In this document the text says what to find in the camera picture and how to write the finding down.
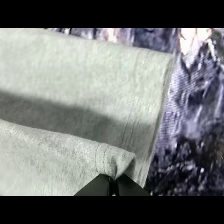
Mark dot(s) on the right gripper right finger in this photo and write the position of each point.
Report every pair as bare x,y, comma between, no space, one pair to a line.
130,189

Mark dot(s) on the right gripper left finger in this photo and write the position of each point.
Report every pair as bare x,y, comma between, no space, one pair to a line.
98,188

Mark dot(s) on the grey T-shirt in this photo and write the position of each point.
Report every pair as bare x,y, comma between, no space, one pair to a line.
80,100

